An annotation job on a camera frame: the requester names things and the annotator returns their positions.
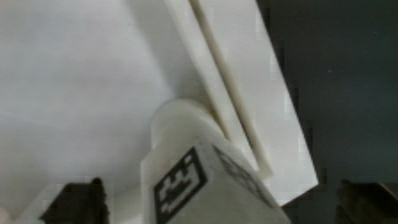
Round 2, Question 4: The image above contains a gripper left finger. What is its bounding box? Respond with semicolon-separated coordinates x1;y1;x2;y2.
39;178;110;224

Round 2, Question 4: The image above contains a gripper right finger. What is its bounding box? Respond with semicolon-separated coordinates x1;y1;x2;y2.
334;180;398;224

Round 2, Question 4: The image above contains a white table leg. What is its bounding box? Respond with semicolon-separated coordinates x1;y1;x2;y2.
138;134;293;224

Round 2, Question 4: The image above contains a white square tabletop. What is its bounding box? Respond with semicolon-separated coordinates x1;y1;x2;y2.
0;0;277;224

